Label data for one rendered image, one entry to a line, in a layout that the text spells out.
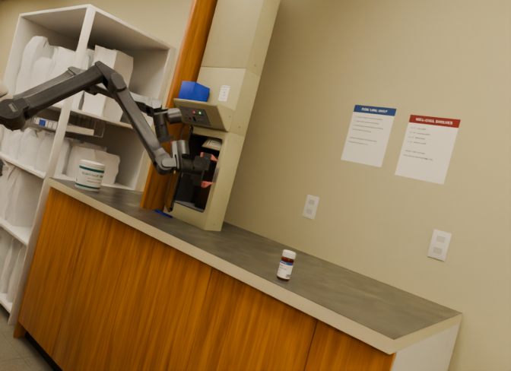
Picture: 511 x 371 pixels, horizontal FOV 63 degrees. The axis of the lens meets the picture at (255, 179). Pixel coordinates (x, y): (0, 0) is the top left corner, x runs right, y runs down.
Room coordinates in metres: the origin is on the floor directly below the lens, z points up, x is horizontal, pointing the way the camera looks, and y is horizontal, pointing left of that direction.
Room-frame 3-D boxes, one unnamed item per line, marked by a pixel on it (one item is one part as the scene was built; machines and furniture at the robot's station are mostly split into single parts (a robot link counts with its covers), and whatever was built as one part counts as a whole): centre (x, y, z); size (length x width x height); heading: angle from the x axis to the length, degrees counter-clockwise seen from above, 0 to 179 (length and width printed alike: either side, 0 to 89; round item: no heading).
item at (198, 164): (1.71, 0.25, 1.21); 0.07 x 0.07 x 0.10; 51
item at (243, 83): (2.13, 0.21, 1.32); 0.32 x 0.25 x 0.77; 50
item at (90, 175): (2.28, 0.88, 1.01); 0.13 x 0.13 x 0.15
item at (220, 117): (1.99, 0.33, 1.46); 0.32 x 0.11 x 0.10; 50
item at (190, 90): (2.05, 0.40, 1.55); 0.10 x 0.10 x 0.09; 50
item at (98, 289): (1.97, 0.12, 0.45); 2.05 x 0.67 x 0.90; 50
